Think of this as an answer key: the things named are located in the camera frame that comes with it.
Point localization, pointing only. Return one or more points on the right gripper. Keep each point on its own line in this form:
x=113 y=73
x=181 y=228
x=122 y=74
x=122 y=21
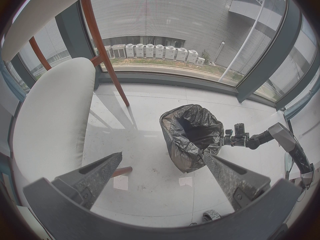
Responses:
x=229 y=141

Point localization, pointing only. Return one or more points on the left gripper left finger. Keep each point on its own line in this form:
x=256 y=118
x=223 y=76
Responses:
x=87 y=181

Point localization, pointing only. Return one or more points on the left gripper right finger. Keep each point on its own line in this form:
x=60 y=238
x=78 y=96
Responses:
x=237 y=181

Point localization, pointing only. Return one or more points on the black plastic bag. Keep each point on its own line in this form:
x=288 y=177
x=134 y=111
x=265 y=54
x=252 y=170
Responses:
x=182 y=146

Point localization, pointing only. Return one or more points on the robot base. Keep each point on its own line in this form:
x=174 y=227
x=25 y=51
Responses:
x=211 y=215

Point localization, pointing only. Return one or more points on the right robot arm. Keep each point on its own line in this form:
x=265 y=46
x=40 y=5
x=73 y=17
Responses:
x=282 y=136

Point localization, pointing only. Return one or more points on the white cushioned wooden chair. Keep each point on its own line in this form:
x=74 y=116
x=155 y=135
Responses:
x=55 y=109

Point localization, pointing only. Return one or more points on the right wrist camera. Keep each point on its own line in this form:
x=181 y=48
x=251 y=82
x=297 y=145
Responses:
x=228 y=132

